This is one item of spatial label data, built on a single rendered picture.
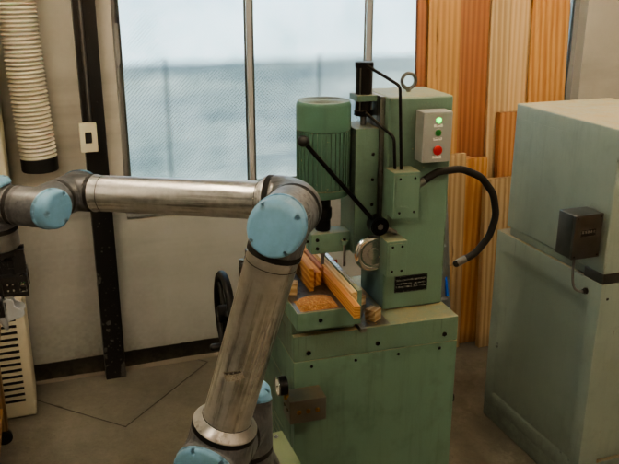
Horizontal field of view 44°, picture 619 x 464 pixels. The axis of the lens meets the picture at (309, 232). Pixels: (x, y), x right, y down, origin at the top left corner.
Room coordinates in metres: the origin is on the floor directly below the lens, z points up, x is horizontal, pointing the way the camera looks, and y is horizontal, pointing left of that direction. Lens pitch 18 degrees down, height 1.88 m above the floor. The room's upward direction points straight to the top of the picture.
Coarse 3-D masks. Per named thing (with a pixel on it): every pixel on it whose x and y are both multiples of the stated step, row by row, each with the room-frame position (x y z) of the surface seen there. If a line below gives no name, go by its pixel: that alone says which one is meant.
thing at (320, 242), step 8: (312, 232) 2.42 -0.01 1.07; (320, 232) 2.42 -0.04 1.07; (328, 232) 2.42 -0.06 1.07; (336, 232) 2.42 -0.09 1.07; (344, 232) 2.43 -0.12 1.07; (312, 240) 2.40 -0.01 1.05; (320, 240) 2.40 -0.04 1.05; (328, 240) 2.41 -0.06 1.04; (336, 240) 2.42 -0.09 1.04; (312, 248) 2.40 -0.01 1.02; (320, 248) 2.40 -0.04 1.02; (328, 248) 2.41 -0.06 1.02; (336, 248) 2.42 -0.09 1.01
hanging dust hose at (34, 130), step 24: (0, 0) 3.18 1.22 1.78; (24, 0) 3.18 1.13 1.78; (24, 24) 3.18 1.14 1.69; (24, 48) 3.17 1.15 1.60; (24, 72) 3.17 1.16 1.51; (24, 96) 3.16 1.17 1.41; (24, 120) 3.16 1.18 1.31; (48, 120) 3.22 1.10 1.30; (24, 144) 3.17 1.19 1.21; (48, 144) 3.20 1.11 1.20; (24, 168) 3.18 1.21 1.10; (48, 168) 3.18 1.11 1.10
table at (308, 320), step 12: (300, 288) 2.35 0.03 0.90; (324, 288) 2.35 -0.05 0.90; (288, 300) 2.25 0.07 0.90; (336, 300) 2.25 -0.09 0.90; (288, 312) 2.24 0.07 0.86; (300, 312) 2.16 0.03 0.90; (312, 312) 2.16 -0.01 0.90; (324, 312) 2.17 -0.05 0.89; (336, 312) 2.18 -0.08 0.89; (348, 312) 2.19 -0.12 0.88; (360, 312) 2.20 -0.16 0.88; (300, 324) 2.15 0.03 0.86; (312, 324) 2.16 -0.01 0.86; (324, 324) 2.17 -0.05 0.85; (336, 324) 2.18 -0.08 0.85; (348, 324) 2.19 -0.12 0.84
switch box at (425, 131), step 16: (416, 112) 2.41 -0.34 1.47; (432, 112) 2.37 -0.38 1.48; (448, 112) 2.38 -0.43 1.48; (416, 128) 2.40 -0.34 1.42; (432, 128) 2.37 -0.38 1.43; (448, 128) 2.38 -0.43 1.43; (416, 144) 2.40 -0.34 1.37; (432, 144) 2.37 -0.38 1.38; (448, 144) 2.38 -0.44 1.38; (432, 160) 2.37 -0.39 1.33; (448, 160) 2.39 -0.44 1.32
